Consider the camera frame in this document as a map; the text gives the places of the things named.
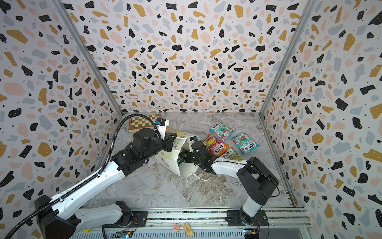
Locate wooden chessboard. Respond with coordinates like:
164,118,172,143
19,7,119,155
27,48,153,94
128,117,154,133

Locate black corrugated cable hose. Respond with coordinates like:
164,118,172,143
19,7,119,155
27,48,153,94
3,113,157,239

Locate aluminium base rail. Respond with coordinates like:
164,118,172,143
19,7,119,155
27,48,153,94
72,207,315,239

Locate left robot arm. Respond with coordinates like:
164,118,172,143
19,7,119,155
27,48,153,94
34,128,177,239

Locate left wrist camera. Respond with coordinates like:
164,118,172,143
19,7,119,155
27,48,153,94
155,118,169,140

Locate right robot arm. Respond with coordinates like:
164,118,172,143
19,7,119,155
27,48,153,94
178,140,279,226

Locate teal Fox's candy bag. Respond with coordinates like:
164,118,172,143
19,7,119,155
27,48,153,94
231,132,260,155
210,121,234,140

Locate pink letter block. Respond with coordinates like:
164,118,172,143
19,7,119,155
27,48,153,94
173,224,181,232

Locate yellow-green candy bag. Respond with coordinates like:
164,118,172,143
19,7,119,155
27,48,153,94
221,148,244,161

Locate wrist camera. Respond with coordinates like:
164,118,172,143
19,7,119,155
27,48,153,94
155,118,169,140
189,136,200,151

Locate orange Fox's fruits candy bag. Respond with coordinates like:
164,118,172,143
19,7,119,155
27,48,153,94
203,134,229,156

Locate tan wooden card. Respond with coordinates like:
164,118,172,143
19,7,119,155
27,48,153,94
183,223,194,239

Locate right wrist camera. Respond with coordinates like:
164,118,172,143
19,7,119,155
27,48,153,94
189,136,200,151

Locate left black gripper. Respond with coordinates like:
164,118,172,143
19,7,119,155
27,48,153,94
143,132,177,162

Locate white paper bag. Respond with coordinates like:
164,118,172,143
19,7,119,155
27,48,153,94
155,130,201,179

